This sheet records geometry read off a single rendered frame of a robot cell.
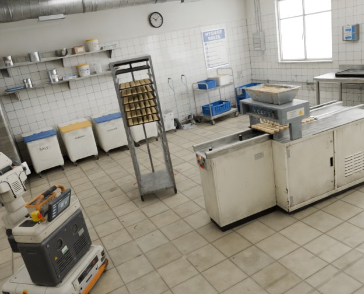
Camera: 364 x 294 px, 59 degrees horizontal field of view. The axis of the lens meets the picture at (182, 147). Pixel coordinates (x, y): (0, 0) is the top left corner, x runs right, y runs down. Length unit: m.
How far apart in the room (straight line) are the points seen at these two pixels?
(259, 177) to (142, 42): 4.63
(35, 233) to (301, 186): 2.50
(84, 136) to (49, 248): 3.77
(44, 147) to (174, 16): 3.87
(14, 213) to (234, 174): 1.98
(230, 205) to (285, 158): 0.71
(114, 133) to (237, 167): 3.66
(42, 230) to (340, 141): 2.95
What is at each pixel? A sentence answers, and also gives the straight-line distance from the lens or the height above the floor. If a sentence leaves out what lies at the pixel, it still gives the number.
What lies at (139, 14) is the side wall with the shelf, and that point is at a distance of 7.26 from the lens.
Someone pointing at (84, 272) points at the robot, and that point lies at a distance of 3.02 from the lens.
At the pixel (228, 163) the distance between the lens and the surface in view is 3.15.
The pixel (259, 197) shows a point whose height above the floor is 0.26.
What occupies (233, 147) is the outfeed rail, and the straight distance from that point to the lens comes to 3.14.
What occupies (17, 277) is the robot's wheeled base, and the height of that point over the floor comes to 0.28.
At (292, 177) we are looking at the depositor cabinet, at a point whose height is 0.45.
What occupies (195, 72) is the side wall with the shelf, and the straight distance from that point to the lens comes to 7.77.
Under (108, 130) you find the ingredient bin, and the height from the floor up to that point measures 0.50.
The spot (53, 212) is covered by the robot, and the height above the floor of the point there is 0.87.
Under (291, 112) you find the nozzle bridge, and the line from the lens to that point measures 3.21.
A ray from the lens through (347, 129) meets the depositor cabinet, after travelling 3.78.
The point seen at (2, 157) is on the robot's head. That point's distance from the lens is 3.01.
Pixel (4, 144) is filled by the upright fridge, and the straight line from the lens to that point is 5.93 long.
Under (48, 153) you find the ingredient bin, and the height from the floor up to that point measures 0.40.
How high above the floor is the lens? 1.95
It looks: 19 degrees down
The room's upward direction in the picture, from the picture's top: 10 degrees counter-clockwise
